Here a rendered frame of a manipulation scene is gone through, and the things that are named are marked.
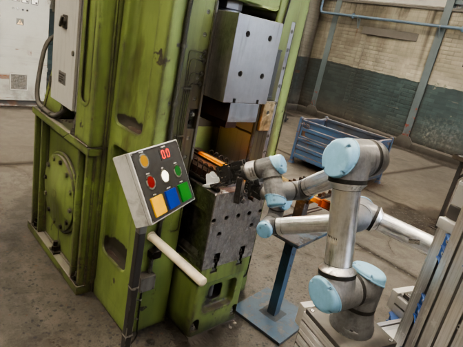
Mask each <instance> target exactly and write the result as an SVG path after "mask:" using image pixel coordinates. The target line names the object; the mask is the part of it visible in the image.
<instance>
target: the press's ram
mask: <svg viewBox="0 0 463 347"><path fill-rule="evenodd" d="M282 28H283V23H278V22H275V21H270V20H266V19H261V18H258V17H254V16H251V15H248V14H243V13H239V12H231V11H226V10H218V12H217V17H216V25H215V29H214V36H213V41H212V48H211V53H210V58H209V65H208V70H207V78H206V82H205V90H204V94H203V95H205V96H208V97H210V98H213V99H216V100H217V101H220V102H223V103H232V102H233V103H249V104H264V105H265V104H266V102H267V97H268V93H269V88H270V84H271V78H272V74H273V71H274V65H275V62H276V56H277V52H278V46H279V43H280V38H281V34H282Z"/></svg>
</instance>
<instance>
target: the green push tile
mask: <svg viewBox="0 0 463 347"><path fill-rule="evenodd" d="M177 187H178V191H179V193H180V196H181V200H182V202H185V201H186V200H189V199H190V198H192V195H191V192H190V190H189V185H188V183H187V181H186V182H183V183H181V184H179V185H177Z"/></svg>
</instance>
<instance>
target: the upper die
mask: <svg viewBox="0 0 463 347"><path fill-rule="evenodd" d="M258 108H259V104H249V103H233V102H232V103H223V102H220V101H217V100H216V99H213V98H210V97H208V96H205V95H203V102H202V106H201V111H202V112H205V113H207V114H209V115H212V116H214V117H217V118H219V119H221V120H223V121H226V122H256V117H257V114H258Z"/></svg>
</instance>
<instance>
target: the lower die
mask: <svg viewBox="0 0 463 347"><path fill-rule="evenodd" d="M194 149H197V150H199V151H203V152H205V153H206V154H208V155H210V156H212V157H214V158H216V159H218V160H220V161H222V162H224V163H227V162H225V161H223V160H221V159H220V158H217V157H215V156H213V155H212V154H209V153H208V152H206V151H204V150H203V149H201V148H199V147H195V148H194ZM195 157H197V159H198V161H199V160H202V161H203V164H204V163H207V164H208V167H210V166H212V167H213V168H214V170H213V172H214V173H215V174H216V167H220V165H219V164H217V163H215V162H213V161H212V160H210V159H208V158H206V157H204V156H202V155H200V154H199V153H197V152H195V151H194V155H193V158H195ZM197 159H196V158H195V159H194V160H193V165H192V171H193V172H194V173H195V172H196V166H197V162H196V161H197ZM207 169H208V168H207V165H204V166H203V172H202V178H204V179H206V174H207ZM201 170H202V162H201V161H200V162H199V163H198V169H197V174H198V175H201ZM216 175H217V174H216ZM235 186H236V184H234V183H233V184H231V185H227V187H235ZM225 187H226V186H221V187H219V188H225Z"/></svg>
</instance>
